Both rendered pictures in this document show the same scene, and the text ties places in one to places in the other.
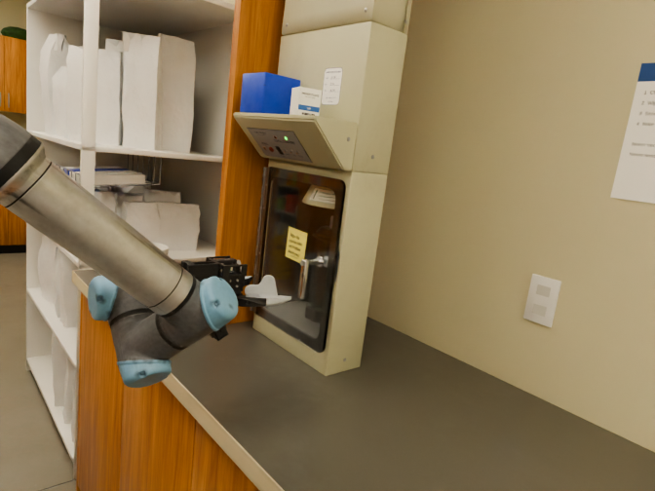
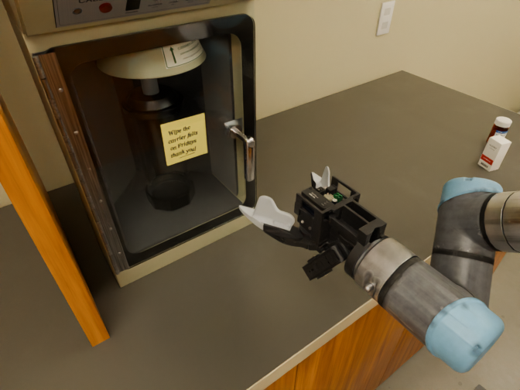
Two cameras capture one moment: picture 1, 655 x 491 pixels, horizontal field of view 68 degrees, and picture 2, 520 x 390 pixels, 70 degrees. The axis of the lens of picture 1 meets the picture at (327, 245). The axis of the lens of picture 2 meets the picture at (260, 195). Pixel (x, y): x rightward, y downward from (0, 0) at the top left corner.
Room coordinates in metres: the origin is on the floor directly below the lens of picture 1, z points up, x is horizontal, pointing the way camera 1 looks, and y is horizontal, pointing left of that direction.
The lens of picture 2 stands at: (0.96, 0.59, 1.53)
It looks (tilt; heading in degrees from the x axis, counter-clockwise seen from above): 40 degrees down; 276
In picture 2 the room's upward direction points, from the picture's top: straight up
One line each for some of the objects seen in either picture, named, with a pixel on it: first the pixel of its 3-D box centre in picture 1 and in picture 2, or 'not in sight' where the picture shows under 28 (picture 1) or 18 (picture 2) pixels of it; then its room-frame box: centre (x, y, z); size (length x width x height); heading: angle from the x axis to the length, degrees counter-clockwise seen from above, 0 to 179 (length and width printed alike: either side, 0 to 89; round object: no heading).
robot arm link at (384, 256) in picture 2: not in sight; (381, 269); (0.84, 0.27, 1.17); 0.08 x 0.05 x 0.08; 41
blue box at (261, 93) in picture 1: (269, 96); not in sight; (1.19, 0.18, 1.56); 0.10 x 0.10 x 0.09; 41
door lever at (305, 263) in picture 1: (309, 277); (244, 154); (1.05, 0.03, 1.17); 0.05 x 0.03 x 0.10; 131
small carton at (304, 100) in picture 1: (305, 103); not in sight; (1.08, 0.09, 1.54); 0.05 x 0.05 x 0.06; 25
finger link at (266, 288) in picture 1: (268, 289); (323, 182); (0.91, 0.10, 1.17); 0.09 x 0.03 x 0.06; 95
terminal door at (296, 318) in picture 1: (293, 254); (180, 154); (1.15, 0.08, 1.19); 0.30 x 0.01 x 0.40; 41
